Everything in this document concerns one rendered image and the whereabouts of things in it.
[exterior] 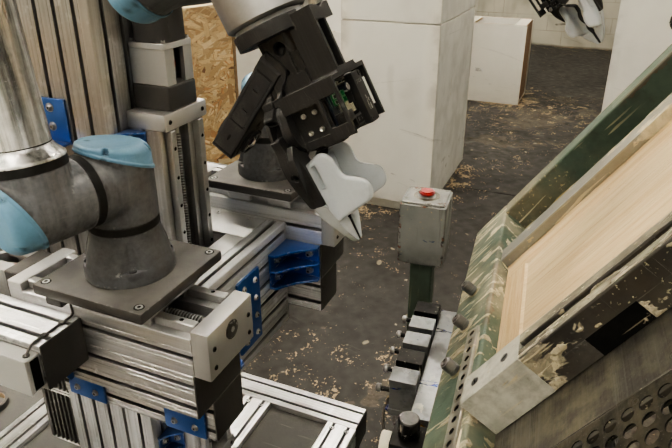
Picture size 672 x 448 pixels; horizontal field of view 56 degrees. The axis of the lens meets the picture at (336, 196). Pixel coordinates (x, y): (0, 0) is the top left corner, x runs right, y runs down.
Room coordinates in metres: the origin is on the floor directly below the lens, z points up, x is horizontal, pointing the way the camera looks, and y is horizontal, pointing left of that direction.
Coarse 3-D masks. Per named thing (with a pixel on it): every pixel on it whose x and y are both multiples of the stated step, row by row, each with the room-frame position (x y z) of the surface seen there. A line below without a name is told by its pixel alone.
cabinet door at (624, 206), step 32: (640, 160) 1.08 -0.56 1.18; (608, 192) 1.08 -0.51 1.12; (640, 192) 0.97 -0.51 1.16; (576, 224) 1.08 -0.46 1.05; (608, 224) 0.97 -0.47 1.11; (640, 224) 0.87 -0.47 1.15; (544, 256) 1.08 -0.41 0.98; (576, 256) 0.96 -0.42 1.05; (608, 256) 0.87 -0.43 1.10; (512, 288) 1.07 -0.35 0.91; (544, 288) 0.96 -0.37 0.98; (576, 288) 0.86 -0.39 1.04; (512, 320) 0.95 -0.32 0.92
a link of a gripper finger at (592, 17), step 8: (584, 0) 1.14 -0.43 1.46; (592, 0) 1.14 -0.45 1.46; (584, 8) 1.12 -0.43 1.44; (592, 8) 1.14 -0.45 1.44; (584, 16) 1.11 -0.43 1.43; (592, 16) 1.13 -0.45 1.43; (600, 16) 1.13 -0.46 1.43; (592, 24) 1.11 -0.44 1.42; (600, 24) 1.13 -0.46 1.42; (600, 32) 1.13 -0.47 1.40; (600, 40) 1.14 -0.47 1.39
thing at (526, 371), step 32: (640, 256) 0.68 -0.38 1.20; (608, 288) 0.68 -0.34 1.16; (640, 288) 0.67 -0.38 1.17; (544, 320) 0.74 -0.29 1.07; (576, 320) 0.69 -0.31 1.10; (608, 320) 0.68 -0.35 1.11; (640, 320) 0.66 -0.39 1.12; (512, 352) 0.73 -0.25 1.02; (544, 352) 0.70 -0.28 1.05; (576, 352) 0.68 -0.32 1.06; (608, 352) 0.67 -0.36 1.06; (480, 384) 0.73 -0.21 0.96; (512, 384) 0.71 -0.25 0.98; (544, 384) 0.69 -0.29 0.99; (480, 416) 0.72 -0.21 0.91; (512, 416) 0.71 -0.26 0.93
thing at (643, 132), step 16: (656, 112) 1.15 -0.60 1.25; (640, 128) 1.15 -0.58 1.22; (656, 128) 1.12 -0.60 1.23; (624, 144) 1.15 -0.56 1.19; (640, 144) 1.13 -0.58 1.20; (608, 160) 1.15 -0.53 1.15; (624, 160) 1.13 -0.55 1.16; (592, 176) 1.15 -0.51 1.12; (608, 176) 1.14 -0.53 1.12; (576, 192) 1.16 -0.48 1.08; (560, 208) 1.17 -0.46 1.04; (544, 224) 1.17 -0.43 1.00; (528, 240) 1.18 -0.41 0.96; (512, 256) 1.19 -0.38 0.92
